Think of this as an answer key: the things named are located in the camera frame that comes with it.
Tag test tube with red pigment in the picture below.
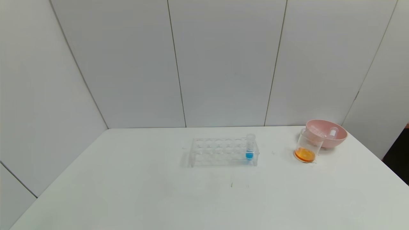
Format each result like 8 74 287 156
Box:
311 125 327 138

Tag clear acrylic test tube rack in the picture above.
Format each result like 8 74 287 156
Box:
188 137 260 168

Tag pink bowl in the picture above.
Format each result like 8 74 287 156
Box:
306 119 348 149

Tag test tube with blue pigment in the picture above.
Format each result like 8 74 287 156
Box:
246 134 256 160

